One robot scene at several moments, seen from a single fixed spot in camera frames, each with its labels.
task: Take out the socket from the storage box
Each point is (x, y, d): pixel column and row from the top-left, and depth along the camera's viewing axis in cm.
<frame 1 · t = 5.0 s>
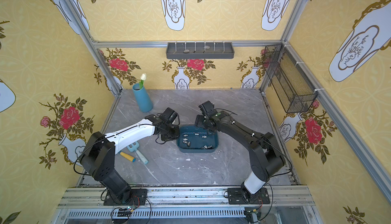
left hand: (178, 137, 88), fingers closed
right hand: (196, 125, 88), fingers open
teal plastic storage box: (191, 139, 97), on the table
teal blue vase: (145, 104, 105), point 7 cm above the table
white tulip flower: (143, 77, 89), point 30 cm above the table
yellow handled toy tool: (131, 159, 86), point 3 cm above the table

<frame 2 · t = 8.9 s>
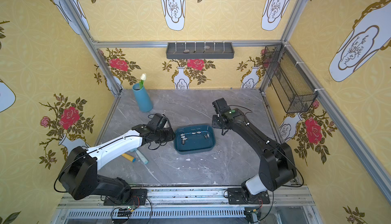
left hand: (173, 136, 86), fingers open
right hand: (213, 124, 86), fingers closed
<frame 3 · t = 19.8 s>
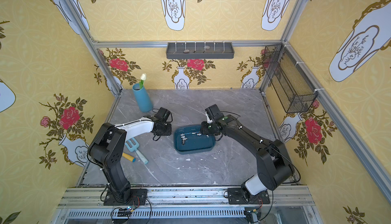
left hand: (167, 131, 97), fingers open
right hand: (199, 131, 86), fingers open
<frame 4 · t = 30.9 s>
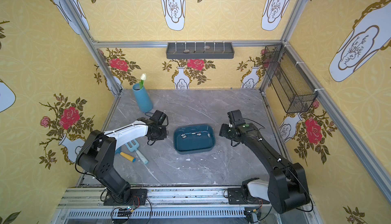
left hand: (161, 136, 94), fingers closed
right hand: (220, 132, 86), fingers open
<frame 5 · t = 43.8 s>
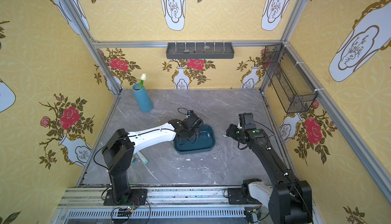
left hand: (195, 132, 89), fingers open
right hand: (227, 132, 85), fingers open
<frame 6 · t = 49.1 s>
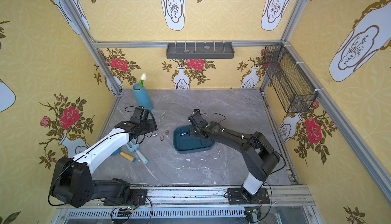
left hand: (151, 124, 88), fingers open
right hand: (189, 131, 89), fingers open
